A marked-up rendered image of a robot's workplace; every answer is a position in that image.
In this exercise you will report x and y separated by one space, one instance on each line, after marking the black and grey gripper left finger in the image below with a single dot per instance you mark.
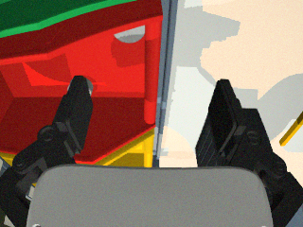
66 134

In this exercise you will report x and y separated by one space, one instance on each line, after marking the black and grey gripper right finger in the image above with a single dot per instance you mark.
233 139

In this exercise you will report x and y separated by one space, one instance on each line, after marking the yellow vertical bar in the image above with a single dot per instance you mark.
292 130

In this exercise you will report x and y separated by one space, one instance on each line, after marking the dark grey metal shelf rack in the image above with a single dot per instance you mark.
169 8

